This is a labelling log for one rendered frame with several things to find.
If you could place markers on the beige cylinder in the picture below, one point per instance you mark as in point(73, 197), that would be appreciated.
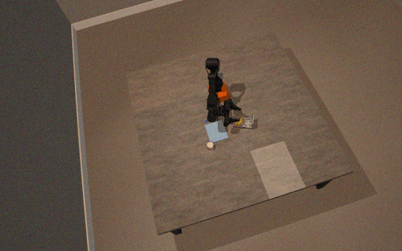
point(210, 146)

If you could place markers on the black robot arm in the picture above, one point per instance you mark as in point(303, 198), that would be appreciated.
point(215, 84)

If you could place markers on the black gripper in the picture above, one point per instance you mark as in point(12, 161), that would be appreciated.
point(228, 120)

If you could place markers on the tan dish rack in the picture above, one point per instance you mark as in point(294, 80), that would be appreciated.
point(247, 123)

